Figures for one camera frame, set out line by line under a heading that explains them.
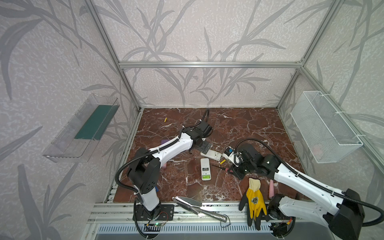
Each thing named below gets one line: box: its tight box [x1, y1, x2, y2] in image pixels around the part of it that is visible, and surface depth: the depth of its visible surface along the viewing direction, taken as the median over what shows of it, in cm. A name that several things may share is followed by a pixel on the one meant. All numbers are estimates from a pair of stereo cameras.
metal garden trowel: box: [172, 196, 227, 222], surface depth 77 cm
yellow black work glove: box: [239, 178, 267, 231], surface depth 75 cm
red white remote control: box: [200, 158, 212, 181], surface depth 88 cm
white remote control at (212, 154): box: [200, 149, 222, 161], surface depth 95 cm
